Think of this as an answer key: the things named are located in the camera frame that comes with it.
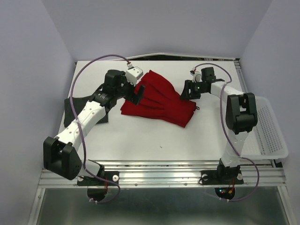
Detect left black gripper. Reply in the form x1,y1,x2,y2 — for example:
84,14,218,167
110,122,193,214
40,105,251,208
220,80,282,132
115,72,145,105

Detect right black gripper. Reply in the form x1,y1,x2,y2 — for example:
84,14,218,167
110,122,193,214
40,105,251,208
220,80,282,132
178,79,207,99

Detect red skirt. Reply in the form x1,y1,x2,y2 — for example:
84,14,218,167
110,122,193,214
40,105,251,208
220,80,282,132
120,70,199,128

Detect dark grey dotted skirt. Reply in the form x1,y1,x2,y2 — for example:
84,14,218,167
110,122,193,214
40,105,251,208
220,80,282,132
64,95,109,127

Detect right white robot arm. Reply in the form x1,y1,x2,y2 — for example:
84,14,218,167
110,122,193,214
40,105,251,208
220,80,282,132
180,67,258,185

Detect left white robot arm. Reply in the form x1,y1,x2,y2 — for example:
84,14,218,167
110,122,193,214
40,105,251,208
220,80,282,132
43,67,145,185

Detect white plastic basket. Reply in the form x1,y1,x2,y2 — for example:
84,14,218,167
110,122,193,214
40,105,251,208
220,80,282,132
241,96,288,160

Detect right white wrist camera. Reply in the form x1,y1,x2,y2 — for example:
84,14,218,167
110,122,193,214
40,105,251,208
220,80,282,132
190,68,202,83

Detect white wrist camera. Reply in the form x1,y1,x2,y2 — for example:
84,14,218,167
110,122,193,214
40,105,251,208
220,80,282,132
190,68,202,83
125,67,143,85

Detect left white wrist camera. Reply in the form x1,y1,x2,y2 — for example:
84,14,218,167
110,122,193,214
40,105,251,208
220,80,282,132
125,67,143,85

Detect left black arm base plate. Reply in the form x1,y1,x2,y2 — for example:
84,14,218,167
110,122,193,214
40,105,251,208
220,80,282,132
77,170,120,187

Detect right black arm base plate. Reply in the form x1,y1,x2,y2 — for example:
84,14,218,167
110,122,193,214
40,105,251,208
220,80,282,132
198,170,244,186

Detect aluminium rail frame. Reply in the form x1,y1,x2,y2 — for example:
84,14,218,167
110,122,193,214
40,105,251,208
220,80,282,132
29,61,297,225

